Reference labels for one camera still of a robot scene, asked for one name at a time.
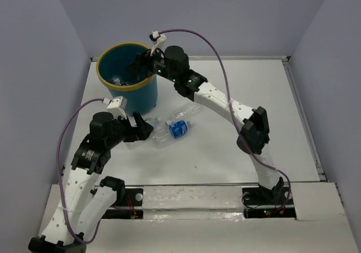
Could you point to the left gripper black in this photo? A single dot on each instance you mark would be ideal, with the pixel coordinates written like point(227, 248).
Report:
point(141, 132)

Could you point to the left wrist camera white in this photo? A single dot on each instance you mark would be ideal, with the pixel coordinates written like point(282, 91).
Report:
point(116, 106)

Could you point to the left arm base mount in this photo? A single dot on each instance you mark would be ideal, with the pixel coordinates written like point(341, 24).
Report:
point(129, 208)

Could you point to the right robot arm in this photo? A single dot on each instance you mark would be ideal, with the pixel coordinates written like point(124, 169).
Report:
point(251, 124)

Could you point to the teal bin with yellow rim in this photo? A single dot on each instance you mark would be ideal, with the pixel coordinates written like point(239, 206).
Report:
point(141, 95)

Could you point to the green label water bottle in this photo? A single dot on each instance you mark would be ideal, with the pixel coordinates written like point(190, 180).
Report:
point(154, 122)

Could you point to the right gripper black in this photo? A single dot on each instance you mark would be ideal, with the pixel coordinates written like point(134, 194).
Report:
point(142, 58)

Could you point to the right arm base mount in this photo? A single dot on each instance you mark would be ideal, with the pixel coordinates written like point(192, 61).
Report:
point(257, 207)

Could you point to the large crushed clear bottle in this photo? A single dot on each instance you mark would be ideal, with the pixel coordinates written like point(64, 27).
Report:
point(185, 112)

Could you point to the clear bottle with black label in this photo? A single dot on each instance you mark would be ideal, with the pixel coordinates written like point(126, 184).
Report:
point(119, 82)

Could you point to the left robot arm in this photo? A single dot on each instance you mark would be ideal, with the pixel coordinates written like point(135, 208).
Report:
point(75, 221)

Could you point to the blue label Pocari bottle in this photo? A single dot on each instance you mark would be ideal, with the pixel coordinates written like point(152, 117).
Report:
point(170, 132)

